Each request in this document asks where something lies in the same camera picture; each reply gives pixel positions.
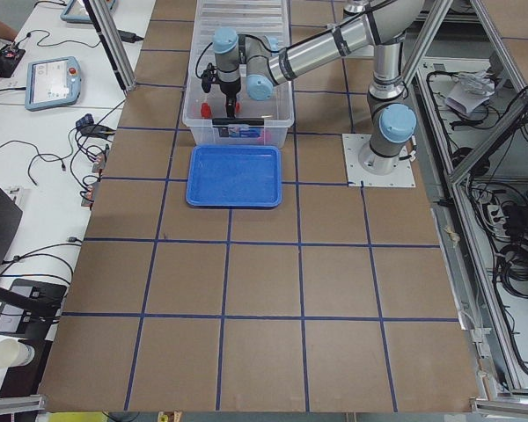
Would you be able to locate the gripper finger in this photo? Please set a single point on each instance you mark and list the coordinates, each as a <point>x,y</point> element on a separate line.
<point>231,107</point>

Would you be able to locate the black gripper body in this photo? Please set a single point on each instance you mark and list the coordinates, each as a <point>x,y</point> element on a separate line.
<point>230,89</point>

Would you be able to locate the clear plastic box lid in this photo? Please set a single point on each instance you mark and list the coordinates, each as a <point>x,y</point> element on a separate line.
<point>255,17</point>

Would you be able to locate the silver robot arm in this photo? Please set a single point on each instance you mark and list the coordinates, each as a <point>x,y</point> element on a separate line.
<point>245,61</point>

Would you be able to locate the red block in box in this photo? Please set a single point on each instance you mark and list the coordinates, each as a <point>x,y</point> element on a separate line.
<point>206,111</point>
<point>265,137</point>

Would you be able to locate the clear plastic storage box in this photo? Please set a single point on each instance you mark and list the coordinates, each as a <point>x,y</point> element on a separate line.
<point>277,110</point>

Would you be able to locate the blue plastic tray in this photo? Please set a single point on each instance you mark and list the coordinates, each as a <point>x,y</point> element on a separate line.
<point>245,176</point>

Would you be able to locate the black power adapter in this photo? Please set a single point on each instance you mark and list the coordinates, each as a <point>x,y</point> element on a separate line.
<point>129,37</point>

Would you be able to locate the teach pendant with red button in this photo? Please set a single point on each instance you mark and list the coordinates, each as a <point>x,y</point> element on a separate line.
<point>52,83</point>

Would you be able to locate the black monitor stand base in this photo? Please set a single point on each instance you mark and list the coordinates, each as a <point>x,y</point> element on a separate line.
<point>30,308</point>

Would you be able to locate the white paper cup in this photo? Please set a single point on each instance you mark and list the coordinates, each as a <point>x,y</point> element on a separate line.
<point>15,354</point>

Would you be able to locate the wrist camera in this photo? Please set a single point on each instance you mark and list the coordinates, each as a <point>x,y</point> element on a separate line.
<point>209,77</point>

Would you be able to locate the black box latch handle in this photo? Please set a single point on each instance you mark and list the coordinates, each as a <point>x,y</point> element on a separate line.
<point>252,122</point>

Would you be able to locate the aluminium frame post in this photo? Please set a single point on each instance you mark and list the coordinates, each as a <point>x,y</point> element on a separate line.
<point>107,31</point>

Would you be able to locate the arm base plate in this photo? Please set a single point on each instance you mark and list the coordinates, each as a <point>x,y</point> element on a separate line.
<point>365,169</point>

